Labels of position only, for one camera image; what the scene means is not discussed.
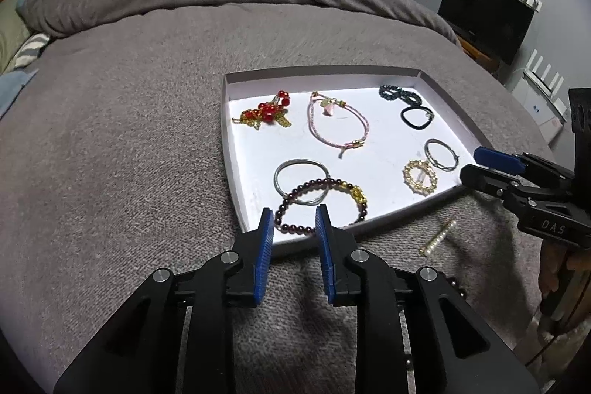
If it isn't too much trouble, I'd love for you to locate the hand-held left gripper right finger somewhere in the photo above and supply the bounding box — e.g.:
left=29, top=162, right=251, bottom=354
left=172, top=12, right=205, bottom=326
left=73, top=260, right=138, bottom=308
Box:
left=315, top=204, right=541, bottom=394

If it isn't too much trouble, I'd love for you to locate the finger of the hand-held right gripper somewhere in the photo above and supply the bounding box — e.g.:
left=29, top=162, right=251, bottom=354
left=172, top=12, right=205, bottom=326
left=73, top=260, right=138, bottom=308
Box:
left=473, top=146, right=575, bottom=187
left=459, top=163, right=574, bottom=220

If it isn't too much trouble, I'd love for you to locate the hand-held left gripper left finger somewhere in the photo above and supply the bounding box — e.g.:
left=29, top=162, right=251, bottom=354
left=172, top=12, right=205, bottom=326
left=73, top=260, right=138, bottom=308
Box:
left=53, top=207, right=275, bottom=394

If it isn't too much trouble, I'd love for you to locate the thin grey hair tie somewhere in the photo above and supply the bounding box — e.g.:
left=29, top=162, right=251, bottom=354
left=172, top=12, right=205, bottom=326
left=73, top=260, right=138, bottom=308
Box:
left=424, top=138, right=461, bottom=172

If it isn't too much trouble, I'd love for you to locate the garnet bead bracelet gold charm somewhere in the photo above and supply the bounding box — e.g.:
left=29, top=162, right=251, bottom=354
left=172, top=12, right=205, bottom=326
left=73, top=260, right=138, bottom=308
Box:
left=273, top=177, right=370, bottom=236

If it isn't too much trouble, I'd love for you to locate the pearl hair clip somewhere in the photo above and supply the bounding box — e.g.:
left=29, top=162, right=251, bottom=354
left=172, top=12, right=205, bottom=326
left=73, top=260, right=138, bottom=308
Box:
left=419, top=219, right=458, bottom=256

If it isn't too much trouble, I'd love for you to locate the silver hair tie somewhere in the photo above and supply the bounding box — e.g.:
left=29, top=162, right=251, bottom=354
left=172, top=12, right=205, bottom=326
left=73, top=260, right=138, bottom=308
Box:
left=273, top=158, right=331, bottom=205

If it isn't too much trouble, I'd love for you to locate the gold crystal ring brooch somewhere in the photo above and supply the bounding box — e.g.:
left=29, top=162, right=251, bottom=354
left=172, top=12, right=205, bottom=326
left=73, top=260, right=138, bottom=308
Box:
left=403, top=160, right=438, bottom=194

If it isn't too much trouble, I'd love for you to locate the black hair tie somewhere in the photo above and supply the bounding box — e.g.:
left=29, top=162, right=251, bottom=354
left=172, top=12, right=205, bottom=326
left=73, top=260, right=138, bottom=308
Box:
left=400, top=106, right=435, bottom=129

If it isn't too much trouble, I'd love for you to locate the dark blue bead bracelet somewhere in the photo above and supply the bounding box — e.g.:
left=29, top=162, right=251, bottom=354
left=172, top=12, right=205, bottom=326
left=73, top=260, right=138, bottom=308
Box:
left=379, top=85, right=422, bottom=107

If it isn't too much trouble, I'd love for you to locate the grey cardboard box tray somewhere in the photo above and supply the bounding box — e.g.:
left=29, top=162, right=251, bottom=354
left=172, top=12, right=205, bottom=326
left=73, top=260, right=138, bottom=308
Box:
left=221, top=64, right=495, bottom=258

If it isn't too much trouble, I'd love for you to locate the red bead gold chain ornament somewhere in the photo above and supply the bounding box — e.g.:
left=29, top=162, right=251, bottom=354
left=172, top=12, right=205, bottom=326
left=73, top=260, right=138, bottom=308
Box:
left=231, top=90, right=293, bottom=131

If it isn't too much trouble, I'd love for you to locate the pink cord bracelet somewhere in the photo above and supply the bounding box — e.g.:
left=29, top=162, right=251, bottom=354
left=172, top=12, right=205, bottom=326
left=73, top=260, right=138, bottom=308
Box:
left=307, top=92, right=371, bottom=158

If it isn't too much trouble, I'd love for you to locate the person's right hand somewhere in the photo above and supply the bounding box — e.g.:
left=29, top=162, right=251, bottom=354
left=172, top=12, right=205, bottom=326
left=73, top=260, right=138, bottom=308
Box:
left=537, top=243, right=561, bottom=299

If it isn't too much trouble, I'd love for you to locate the white box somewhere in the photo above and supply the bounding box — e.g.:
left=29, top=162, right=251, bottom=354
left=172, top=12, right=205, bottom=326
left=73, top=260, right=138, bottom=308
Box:
left=510, top=78, right=566, bottom=145

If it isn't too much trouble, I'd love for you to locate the white router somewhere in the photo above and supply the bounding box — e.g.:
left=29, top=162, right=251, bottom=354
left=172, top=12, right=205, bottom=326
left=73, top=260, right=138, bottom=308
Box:
left=522, top=49, right=566, bottom=95

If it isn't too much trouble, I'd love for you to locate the wooden television stand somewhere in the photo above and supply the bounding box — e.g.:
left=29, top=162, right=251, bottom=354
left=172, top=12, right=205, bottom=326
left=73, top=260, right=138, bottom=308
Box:
left=457, top=36, right=502, bottom=74

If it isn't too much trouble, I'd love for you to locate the black television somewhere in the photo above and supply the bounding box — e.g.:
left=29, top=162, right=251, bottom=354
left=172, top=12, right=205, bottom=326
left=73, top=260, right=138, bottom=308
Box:
left=436, top=0, right=536, bottom=66

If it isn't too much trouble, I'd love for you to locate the grey bed blanket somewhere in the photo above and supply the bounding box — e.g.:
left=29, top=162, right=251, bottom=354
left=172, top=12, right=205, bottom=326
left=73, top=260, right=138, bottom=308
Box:
left=0, top=1, right=555, bottom=394

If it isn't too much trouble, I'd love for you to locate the light blue blanket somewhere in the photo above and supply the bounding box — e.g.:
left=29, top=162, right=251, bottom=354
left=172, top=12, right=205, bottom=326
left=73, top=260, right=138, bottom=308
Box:
left=0, top=68, right=40, bottom=120

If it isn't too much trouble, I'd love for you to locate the striped pillow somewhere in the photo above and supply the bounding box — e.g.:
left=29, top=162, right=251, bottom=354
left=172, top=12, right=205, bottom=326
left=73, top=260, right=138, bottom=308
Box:
left=11, top=32, right=51, bottom=69

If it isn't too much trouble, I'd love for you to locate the olive pillow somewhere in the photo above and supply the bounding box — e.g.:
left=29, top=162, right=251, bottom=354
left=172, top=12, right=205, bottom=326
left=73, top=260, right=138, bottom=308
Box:
left=0, top=0, right=51, bottom=74

